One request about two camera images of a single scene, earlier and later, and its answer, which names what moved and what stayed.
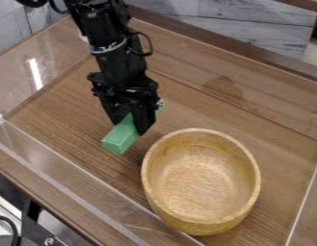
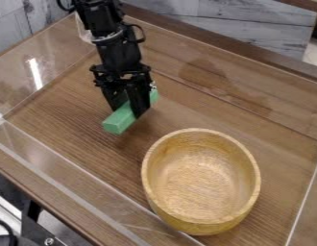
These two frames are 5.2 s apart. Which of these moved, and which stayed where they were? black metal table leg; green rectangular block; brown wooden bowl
Moved: green rectangular block
Stayed: black metal table leg; brown wooden bowl
